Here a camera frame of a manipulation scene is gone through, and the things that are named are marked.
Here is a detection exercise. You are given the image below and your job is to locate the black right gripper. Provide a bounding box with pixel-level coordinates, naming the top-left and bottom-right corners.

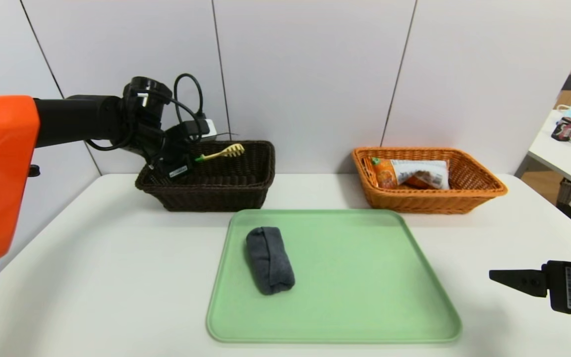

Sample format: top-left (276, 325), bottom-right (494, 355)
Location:
top-left (488, 250), bottom-right (571, 317)

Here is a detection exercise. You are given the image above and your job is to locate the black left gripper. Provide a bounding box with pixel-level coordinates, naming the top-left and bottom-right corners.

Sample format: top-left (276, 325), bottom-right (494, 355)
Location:
top-left (155, 140), bottom-right (194, 182)

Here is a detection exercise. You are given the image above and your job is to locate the yellow spaghetti spoon green handle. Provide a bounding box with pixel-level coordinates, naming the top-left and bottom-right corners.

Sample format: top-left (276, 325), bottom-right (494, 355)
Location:
top-left (195, 143), bottom-right (245, 163)

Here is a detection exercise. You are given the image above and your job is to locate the dark grey cloth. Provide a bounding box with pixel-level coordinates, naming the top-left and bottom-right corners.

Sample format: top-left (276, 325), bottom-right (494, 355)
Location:
top-left (246, 227), bottom-right (296, 296)

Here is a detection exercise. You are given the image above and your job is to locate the orange and white snack bag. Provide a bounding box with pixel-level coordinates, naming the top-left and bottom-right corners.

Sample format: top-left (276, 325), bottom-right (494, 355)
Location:
top-left (370, 157), bottom-right (451, 190)

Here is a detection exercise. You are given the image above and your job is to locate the dark brown wicker basket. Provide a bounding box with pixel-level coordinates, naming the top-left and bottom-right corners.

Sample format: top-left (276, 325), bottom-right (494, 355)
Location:
top-left (135, 140), bottom-right (276, 213)

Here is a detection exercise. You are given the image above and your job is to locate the orange wicker basket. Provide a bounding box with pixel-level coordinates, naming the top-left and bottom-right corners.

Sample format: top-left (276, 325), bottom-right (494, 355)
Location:
top-left (352, 147), bottom-right (508, 215)

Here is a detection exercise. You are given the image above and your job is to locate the white side table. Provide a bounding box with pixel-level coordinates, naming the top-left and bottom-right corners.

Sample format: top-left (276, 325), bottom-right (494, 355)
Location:
top-left (527, 110), bottom-right (571, 195)

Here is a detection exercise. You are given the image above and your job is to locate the light green plastic tray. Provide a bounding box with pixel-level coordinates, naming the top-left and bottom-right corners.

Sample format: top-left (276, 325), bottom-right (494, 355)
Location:
top-left (207, 209), bottom-right (462, 344)

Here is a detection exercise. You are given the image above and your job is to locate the small black jar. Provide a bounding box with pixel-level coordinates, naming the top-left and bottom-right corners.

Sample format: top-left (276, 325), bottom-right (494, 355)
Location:
top-left (551, 118), bottom-right (571, 142)

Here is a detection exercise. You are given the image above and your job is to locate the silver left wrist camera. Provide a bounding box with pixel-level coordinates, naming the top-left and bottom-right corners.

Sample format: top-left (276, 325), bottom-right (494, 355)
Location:
top-left (194, 118), bottom-right (218, 139)

